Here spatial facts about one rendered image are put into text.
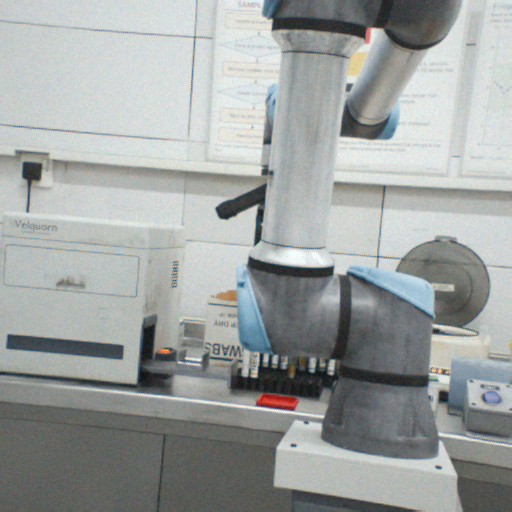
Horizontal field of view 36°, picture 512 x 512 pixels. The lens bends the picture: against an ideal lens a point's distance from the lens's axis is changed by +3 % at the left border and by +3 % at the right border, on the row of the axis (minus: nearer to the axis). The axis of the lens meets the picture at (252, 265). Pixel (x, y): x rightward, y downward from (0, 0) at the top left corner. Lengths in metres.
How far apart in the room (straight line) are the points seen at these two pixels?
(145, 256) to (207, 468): 0.86
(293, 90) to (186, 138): 1.12
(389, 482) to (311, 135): 0.42
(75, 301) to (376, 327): 0.66
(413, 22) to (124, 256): 0.68
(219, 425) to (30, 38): 1.25
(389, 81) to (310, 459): 0.55
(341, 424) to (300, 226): 0.26
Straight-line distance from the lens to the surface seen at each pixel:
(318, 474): 0.98
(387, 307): 1.00
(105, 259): 1.44
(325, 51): 0.97
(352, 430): 1.01
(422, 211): 1.99
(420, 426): 1.02
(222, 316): 1.69
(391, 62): 1.14
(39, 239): 1.49
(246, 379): 1.49
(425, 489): 0.98
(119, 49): 2.16
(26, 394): 1.48
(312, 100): 0.97
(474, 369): 1.50
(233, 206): 1.44
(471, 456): 1.36
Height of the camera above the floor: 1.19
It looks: 3 degrees down
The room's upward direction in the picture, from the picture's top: 5 degrees clockwise
